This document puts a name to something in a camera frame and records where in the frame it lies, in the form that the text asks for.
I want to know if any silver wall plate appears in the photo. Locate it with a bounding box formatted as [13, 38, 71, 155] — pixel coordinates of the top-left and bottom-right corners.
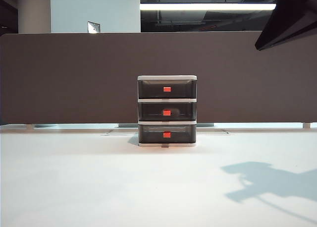
[87, 21, 101, 34]

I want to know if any small three-drawer storage cabinet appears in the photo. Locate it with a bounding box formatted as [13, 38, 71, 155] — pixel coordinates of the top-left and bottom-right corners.
[137, 74, 198, 148]

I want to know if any long ceiling light strip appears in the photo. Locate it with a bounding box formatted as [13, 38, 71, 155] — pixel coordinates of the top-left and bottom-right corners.
[140, 3, 277, 11]

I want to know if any brown desk partition panel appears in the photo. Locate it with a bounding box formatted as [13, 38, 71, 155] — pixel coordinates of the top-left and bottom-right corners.
[0, 32, 317, 125]

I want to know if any grey round column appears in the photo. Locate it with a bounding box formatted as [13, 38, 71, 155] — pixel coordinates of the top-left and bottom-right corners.
[17, 0, 52, 34]

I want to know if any desk cable tray flap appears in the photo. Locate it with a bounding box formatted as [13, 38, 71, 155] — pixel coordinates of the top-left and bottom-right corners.
[195, 128, 231, 135]

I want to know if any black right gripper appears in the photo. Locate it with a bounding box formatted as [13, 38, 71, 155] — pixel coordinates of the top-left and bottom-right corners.
[255, 0, 317, 51]

